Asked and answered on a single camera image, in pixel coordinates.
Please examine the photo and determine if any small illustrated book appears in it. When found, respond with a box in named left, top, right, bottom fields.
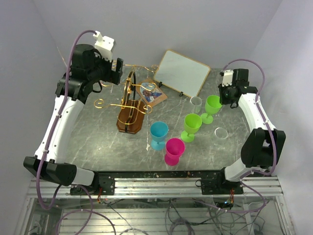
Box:
left=136, top=78, right=168, bottom=107

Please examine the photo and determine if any gold framed whiteboard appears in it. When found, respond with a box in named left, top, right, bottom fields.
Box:
left=154, top=50, right=211, bottom=97

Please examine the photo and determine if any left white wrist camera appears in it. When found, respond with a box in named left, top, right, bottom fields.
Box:
left=93, top=31, right=116, bottom=62

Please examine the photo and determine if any blue wine glass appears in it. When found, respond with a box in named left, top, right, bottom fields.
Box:
left=150, top=121, right=169, bottom=151

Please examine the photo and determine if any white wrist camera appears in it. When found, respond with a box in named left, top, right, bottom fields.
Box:
left=93, top=31, right=116, bottom=62
left=220, top=70, right=234, bottom=87

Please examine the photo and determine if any green wine glass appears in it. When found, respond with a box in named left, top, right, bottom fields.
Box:
left=201, top=95, right=222, bottom=124
left=180, top=113, right=202, bottom=142

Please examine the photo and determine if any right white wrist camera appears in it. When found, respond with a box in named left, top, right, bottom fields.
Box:
left=220, top=70, right=234, bottom=87

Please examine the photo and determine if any aluminium rail frame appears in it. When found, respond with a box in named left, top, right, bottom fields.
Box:
left=18, top=170, right=295, bottom=235

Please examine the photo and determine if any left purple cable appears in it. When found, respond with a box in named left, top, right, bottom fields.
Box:
left=36, top=29, right=117, bottom=235

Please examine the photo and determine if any gold wine glass rack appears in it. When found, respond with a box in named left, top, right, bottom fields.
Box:
left=93, top=64, right=159, bottom=135

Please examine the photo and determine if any clear wine glass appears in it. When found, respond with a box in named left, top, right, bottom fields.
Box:
left=189, top=96, right=202, bottom=114
left=214, top=127, right=228, bottom=140

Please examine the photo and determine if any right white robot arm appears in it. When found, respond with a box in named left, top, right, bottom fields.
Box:
left=215, top=69, right=286, bottom=194

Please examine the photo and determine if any pink wine glass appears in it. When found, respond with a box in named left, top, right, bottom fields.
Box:
left=164, top=138, right=185, bottom=166

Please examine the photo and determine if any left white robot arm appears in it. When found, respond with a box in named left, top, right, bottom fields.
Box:
left=23, top=43, right=123, bottom=194

